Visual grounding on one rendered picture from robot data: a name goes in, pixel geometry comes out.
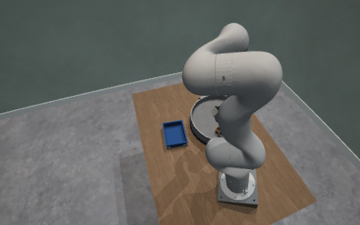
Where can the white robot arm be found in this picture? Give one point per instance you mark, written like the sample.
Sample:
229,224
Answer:
253,79

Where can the blue shallow tray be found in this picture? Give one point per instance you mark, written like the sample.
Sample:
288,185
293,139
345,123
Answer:
174,134

